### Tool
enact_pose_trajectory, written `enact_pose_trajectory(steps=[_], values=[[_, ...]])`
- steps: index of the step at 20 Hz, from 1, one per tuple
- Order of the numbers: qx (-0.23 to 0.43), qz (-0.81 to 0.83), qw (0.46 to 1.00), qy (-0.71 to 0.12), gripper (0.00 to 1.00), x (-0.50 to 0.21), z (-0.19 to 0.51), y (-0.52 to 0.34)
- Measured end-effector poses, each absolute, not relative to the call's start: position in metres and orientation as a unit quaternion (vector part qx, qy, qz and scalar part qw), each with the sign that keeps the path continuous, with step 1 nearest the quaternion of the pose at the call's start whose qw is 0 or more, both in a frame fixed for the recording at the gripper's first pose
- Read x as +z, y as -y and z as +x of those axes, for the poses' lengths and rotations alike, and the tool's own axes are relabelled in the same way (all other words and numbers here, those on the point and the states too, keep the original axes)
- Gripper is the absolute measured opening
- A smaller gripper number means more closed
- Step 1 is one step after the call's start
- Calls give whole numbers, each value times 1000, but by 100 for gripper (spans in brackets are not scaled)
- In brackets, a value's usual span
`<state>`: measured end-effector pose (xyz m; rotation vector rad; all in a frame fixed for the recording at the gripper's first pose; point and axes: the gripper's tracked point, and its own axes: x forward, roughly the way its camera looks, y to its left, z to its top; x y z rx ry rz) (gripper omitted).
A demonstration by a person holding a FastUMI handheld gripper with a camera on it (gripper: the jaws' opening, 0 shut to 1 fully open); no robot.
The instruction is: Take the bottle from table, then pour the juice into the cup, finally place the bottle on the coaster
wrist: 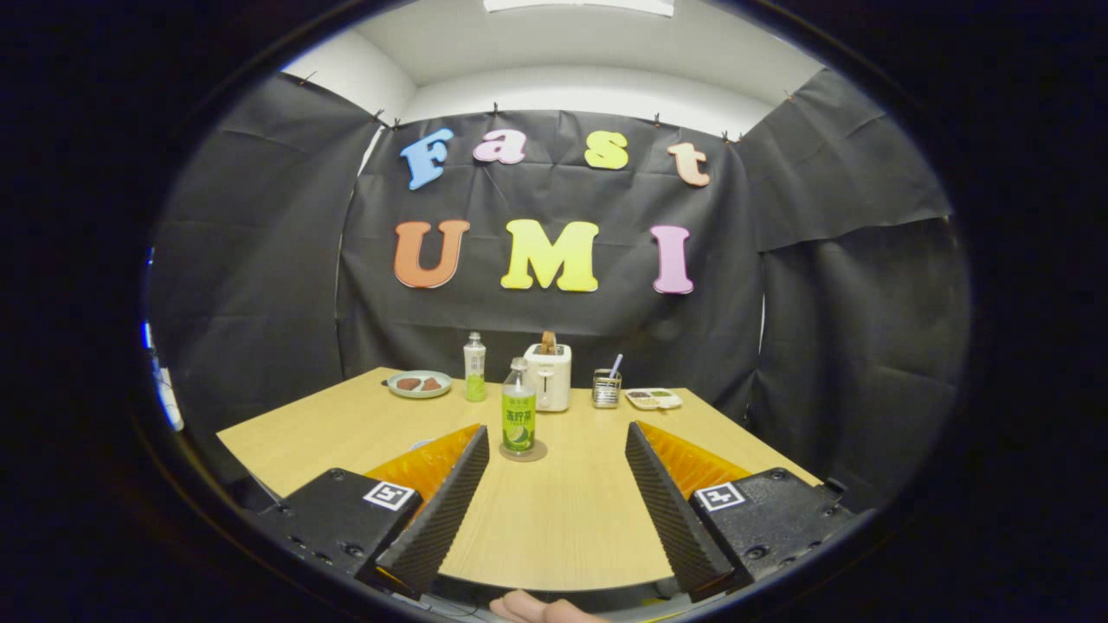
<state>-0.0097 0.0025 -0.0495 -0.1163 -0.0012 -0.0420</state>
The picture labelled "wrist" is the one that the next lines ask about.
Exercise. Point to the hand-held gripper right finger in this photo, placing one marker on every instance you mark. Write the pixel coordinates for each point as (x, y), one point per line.
(671, 519)

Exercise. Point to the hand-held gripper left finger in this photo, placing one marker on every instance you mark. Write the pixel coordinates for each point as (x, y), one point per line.
(437, 519)

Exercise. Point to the round brown coaster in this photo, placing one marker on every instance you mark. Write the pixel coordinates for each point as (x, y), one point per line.
(540, 452)

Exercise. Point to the green label juice bottle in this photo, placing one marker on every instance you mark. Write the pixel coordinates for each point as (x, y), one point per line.
(518, 424)

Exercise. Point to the slim green drink bottle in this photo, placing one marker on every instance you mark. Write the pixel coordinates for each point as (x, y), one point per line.
(475, 372)

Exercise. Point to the wooden table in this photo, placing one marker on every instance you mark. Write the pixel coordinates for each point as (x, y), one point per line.
(554, 536)

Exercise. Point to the white divided tray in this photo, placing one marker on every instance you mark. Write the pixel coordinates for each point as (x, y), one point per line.
(653, 399)

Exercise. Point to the pale green plate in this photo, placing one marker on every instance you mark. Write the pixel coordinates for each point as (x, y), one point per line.
(396, 391)

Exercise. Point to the metal mesh holder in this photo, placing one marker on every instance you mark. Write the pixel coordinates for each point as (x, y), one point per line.
(606, 391)

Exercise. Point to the purple straw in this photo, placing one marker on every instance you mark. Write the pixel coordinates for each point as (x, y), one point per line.
(615, 364)

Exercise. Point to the white toaster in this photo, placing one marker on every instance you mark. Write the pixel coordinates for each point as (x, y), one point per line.
(554, 385)

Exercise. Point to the brown toast slice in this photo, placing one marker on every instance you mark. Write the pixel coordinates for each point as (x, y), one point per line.
(548, 343)

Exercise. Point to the black backdrop cloth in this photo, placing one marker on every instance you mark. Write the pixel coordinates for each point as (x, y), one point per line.
(563, 320)

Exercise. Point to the ceiling light panel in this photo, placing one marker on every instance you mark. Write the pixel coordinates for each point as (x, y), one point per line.
(580, 5)

